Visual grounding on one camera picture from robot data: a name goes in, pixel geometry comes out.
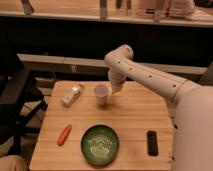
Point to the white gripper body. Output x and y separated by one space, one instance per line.
116 80

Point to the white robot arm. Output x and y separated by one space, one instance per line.
192 148

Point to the green plate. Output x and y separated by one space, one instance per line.
100 145

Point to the black remote control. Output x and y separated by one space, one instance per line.
152 143

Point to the orange carrot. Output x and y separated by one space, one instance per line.
64 134

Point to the black office chair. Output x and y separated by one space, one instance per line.
20 100

